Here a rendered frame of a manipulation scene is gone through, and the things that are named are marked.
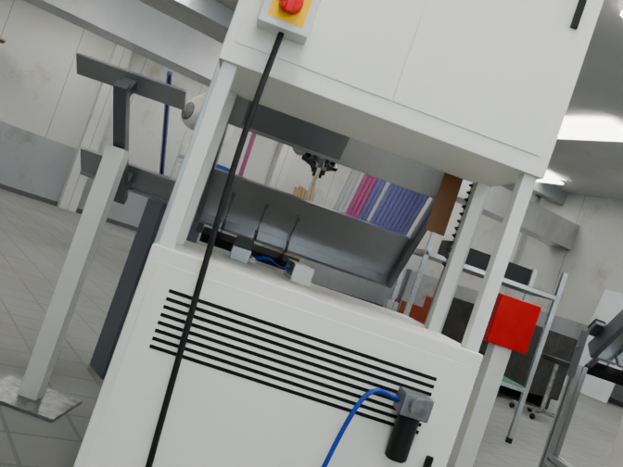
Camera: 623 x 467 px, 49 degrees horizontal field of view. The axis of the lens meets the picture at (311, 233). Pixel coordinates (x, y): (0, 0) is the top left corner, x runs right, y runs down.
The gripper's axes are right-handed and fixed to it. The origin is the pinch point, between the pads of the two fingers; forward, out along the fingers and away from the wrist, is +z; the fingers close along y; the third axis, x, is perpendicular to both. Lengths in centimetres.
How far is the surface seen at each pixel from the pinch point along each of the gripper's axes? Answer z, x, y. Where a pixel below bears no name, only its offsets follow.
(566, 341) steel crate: -350, 263, 329
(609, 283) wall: -810, 428, 624
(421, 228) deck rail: 5.1, 4.2, 35.9
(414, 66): 52, -56, 5
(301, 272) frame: 49.5, 3.2, 1.0
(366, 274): -0.7, 31.1, 28.6
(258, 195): -0.9, 16.4, -14.6
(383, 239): -0.8, 16.1, 28.2
